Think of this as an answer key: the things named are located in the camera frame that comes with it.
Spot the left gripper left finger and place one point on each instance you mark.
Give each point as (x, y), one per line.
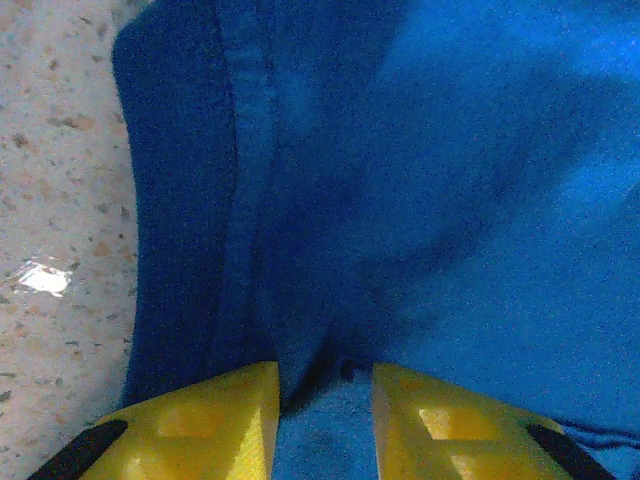
(200, 435)

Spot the blue t-shirt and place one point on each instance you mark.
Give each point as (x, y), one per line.
(400, 200)

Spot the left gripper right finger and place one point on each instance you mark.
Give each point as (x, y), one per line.
(450, 440)

